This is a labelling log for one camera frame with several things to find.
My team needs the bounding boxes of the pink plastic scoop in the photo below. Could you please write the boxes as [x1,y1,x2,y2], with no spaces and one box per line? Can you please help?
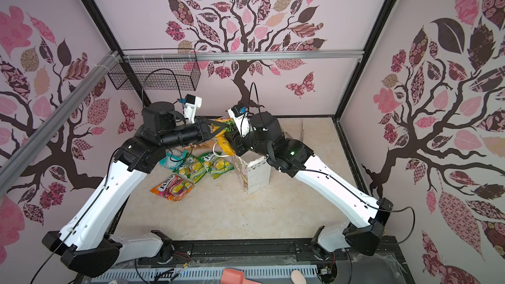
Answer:
[220,268,260,284]

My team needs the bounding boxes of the black wire basket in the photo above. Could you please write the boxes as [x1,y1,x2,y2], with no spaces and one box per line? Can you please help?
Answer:
[108,47,201,92]

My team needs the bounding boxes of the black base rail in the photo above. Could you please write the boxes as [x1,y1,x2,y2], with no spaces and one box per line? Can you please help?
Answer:
[73,236,415,284]

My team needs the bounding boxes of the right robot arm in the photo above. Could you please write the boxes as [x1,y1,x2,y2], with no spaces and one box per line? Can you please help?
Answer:
[227,105,393,256]

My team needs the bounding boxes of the white patterned paper bag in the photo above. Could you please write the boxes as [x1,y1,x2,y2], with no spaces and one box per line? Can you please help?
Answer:
[213,143,271,195]

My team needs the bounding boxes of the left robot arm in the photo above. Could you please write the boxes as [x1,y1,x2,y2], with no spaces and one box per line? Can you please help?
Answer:
[42,102,226,277]

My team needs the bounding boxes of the aluminium rail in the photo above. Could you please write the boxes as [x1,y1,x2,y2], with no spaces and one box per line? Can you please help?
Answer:
[122,49,364,62]
[1,51,121,196]

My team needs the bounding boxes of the yellow snack packet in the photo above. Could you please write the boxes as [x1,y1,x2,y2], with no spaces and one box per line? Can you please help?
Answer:
[214,116,238,156]

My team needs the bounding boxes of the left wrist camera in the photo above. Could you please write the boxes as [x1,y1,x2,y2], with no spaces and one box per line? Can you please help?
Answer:
[178,94,203,124]

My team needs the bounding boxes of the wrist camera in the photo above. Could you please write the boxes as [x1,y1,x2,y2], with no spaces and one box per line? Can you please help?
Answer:
[178,94,203,124]
[228,103,251,138]

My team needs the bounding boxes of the orange red snack packet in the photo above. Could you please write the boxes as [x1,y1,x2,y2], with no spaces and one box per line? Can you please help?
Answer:
[151,174,194,202]

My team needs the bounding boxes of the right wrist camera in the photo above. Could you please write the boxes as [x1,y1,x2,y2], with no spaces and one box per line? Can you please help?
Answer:
[228,103,251,138]

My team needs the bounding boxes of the teal snack packet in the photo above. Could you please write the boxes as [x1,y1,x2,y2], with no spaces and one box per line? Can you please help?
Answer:
[158,150,188,170]

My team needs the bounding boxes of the white slotted cable duct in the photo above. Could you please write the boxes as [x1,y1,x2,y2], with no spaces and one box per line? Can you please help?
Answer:
[83,265,320,283]

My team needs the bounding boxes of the green snack packet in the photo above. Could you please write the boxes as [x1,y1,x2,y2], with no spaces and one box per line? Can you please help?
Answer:
[174,154,207,184]
[197,152,234,179]

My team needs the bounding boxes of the beige round object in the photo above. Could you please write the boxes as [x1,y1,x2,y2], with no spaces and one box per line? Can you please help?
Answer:
[291,270,307,284]

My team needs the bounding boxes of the aluminium rail back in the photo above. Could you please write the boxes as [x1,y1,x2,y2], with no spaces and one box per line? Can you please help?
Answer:
[122,49,364,62]

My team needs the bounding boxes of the aluminium rail left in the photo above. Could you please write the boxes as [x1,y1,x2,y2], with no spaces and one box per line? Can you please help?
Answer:
[1,51,121,196]

